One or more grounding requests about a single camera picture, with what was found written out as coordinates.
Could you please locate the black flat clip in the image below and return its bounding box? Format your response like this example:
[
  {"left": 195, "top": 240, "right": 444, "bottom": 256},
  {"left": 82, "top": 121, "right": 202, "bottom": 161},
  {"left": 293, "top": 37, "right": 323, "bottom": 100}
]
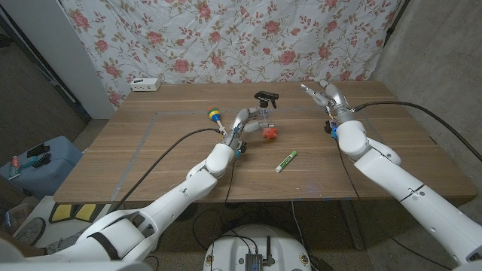
[{"left": 26, "top": 142, "right": 50, "bottom": 158}]

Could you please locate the person's bare limb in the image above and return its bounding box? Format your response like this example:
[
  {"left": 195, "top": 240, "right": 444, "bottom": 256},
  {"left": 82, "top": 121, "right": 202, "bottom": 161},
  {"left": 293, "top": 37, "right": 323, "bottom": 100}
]
[{"left": 0, "top": 230, "right": 44, "bottom": 257}]

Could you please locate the black antenna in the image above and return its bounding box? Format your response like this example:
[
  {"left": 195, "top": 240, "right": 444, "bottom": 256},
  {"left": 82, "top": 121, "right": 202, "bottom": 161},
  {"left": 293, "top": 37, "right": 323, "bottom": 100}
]
[{"left": 264, "top": 235, "right": 276, "bottom": 266}]

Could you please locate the clear plastic dispenser bottle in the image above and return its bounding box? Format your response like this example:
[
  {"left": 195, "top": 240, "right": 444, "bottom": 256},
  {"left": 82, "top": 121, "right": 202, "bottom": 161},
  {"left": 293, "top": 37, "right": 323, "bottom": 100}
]
[{"left": 254, "top": 106, "right": 274, "bottom": 131}]

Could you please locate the white robot shoulder cover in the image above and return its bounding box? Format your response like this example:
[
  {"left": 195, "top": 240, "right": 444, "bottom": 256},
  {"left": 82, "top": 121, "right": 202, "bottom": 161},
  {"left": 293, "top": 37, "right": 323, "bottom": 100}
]
[{"left": 0, "top": 259, "right": 154, "bottom": 271}]

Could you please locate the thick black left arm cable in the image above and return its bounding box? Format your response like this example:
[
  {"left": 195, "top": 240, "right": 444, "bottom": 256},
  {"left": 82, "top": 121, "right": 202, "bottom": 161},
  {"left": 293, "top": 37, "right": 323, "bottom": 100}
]
[{"left": 108, "top": 127, "right": 223, "bottom": 214}]

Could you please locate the red spiky stress ball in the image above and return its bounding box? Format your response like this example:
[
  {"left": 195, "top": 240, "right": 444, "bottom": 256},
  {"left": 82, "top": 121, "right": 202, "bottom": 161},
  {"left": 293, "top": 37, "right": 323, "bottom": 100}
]
[{"left": 262, "top": 126, "right": 279, "bottom": 142}]

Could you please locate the grey computer module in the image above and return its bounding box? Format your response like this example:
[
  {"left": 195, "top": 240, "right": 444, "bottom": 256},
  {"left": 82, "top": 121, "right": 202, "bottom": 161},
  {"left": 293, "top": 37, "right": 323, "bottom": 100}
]
[{"left": 245, "top": 252, "right": 264, "bottom": 271}]

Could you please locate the multicoloured wooden maraca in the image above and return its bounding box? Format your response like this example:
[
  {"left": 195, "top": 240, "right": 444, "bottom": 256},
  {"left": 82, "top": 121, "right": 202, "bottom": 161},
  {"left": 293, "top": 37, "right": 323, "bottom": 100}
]
[{"left": 206, "top": 107, "right": 229, "bottom": 136}]

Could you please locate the black backdrop stand pole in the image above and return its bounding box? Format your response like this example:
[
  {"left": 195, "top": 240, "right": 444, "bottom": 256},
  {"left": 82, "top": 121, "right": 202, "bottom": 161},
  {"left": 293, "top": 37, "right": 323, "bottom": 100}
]
[{"left": 383, "top": 0, "right": 411, "bottom": 48}]

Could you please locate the grey floor slipper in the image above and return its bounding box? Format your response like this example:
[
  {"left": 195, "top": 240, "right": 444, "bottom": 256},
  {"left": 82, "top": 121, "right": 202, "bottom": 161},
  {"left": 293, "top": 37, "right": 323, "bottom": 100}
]
[{"left": 14, "top": 217, "right": 47, "bottom": 246}]

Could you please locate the black pump head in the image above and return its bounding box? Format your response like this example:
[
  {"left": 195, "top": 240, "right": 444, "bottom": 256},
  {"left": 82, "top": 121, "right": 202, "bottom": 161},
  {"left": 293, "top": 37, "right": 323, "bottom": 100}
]
[{"left": 254, "top": 91, "right": 280, "bottom": 110}]

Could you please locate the white power strip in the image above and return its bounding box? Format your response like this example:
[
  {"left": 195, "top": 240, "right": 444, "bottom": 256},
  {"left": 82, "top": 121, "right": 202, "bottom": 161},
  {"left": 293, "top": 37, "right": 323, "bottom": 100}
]
[{"left": 130, "top": 78, "right": 162, "bottom": 93}]

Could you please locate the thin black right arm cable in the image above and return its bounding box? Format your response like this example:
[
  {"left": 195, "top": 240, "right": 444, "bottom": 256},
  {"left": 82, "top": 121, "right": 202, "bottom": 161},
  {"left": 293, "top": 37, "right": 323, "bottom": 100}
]
[{"left": 337, "top": 141, "right": 453, "bottom": 270}]

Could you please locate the green and white marker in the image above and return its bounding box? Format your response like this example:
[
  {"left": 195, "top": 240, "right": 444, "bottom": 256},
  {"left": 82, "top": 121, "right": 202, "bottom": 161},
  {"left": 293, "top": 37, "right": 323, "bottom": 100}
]
[{"left": 275, "top": 150, "right": 298, "bottom": 174}]

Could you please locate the black hair brush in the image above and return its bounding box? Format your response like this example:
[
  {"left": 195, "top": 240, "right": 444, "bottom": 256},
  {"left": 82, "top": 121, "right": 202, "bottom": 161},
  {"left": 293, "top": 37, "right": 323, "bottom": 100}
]
[{"left": 32, "top": 152, "right": 53, "bottom": 169}]

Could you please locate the grey table leg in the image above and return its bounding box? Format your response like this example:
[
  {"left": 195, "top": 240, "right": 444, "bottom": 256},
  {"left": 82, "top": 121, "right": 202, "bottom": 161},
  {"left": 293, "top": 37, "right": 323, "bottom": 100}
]
[{"left": 340, "top": 199, "right": 365, "bottom": 251}]

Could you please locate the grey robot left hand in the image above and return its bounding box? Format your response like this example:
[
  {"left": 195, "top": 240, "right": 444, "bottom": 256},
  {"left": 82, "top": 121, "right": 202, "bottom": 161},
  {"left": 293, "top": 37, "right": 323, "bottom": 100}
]
[{"left": 221, "top": 107, "right": 276, "bottom": 152}]

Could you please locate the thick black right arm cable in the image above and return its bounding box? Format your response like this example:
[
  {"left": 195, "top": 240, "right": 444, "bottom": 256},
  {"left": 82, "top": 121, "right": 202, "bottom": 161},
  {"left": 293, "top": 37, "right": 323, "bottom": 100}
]
[{"left": 353, "top": 99, "right": 482, "bottom": 163}]

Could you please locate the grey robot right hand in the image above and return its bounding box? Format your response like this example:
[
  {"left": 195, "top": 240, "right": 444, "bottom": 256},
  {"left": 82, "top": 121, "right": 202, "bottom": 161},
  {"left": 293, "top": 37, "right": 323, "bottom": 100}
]
[{"left": 300, "top": 77, "right": 357, "bottom": 123}]

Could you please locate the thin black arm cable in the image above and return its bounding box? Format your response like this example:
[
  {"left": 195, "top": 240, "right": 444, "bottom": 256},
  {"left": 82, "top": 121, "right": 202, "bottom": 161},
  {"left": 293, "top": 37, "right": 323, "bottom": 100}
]
[
  {"left": 209, "top": 157, "right": 237, "bottom": 271},
  {"left": 337, "top": 141, "right": 453, "bottom": 270}
]

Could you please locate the yellow and black floor item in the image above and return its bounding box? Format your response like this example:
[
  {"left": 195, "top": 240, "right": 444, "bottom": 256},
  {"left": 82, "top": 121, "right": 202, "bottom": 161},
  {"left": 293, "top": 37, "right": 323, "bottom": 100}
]
[{"left": 48, "top": 202, "right": 110, "bottom": 224}]

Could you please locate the white robot torso base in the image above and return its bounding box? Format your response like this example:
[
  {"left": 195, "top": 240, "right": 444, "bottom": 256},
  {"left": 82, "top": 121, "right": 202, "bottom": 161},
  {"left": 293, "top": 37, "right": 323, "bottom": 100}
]
[{"left": 202, "top": 224, "right": 313, "bottom": 271}]

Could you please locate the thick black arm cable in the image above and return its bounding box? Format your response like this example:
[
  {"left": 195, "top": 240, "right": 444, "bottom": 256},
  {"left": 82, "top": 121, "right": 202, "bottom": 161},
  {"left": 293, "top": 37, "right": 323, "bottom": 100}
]
[
  {"left": 108, "top": 127, "right": 223, "bottom": 214},
  {"left": 353, "top": 99, "right": 482, "bottom": 163}
]

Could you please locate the floral backdrop cloth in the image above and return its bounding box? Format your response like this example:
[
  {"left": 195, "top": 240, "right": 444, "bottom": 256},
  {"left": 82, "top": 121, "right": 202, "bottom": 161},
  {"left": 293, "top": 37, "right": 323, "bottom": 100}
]
[{"left": 59, "top": 0, "right": 404, "bottom": 108}]

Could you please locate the red toothpaste tube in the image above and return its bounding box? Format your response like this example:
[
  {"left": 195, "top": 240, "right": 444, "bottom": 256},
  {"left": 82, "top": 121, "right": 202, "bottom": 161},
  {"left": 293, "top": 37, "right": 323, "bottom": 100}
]
[{"left": 8, "top": 155, "right": 22, "bottom": 181}]

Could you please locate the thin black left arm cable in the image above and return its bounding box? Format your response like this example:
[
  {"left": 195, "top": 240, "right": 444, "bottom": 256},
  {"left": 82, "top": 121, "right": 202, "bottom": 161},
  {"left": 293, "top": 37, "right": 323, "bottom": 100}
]
[{"left": 209, "top": 157, "right": 237, "bottom": 271}]

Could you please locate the blue storage box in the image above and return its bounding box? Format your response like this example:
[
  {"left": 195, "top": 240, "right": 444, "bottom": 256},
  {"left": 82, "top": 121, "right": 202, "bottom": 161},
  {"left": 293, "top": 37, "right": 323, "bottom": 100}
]
[{"left": 0, "top": 135, "right": 84, "bottom": 200}]

